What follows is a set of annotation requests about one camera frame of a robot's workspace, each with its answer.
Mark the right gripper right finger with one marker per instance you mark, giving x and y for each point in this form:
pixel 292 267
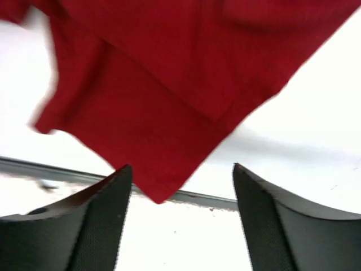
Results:
pixel 286 232

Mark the dark red t shirt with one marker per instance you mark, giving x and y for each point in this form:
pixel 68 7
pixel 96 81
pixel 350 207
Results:
pixel 160 84

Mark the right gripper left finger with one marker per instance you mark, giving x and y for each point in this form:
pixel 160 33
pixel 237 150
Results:
pixel 80 232

